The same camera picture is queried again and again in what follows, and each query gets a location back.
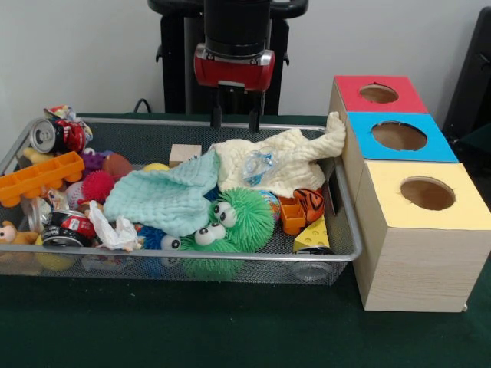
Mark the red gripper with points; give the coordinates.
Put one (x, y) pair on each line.
(234, 70)

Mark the cream muslin cloth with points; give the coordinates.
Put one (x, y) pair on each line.
(268, 161)

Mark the small clear plastic packet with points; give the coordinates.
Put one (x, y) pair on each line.
(257, 167)

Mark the mint green muslin cloth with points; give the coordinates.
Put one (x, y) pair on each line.
(165, 195)

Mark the shallow clear mesh bin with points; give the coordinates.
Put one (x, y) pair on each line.
(347, 230)

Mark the wooden box with three holes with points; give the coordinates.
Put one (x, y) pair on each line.
(414, 268)

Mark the small wooden cube block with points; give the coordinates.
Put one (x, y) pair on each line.
(186, 153)

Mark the large green spiky ball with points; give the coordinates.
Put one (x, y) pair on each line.
(249, 211)

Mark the orange tiger plush toy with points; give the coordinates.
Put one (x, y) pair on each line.
(311, 203)

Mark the orange toy block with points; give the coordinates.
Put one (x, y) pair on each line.
(291, 216)

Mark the yellow cheese wedge toy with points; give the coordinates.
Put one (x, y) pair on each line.
(313, 236)

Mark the small green spiky ball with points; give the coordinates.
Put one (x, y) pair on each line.
(205, 261)

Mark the pink spiky ball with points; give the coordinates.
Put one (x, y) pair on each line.
(98, 185)

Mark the red and black soda can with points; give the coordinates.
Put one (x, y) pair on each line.
(73, 228)

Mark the orange plastic toy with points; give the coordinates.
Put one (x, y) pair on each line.
(38, 178)

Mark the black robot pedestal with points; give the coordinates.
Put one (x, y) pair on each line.
(180, 69)

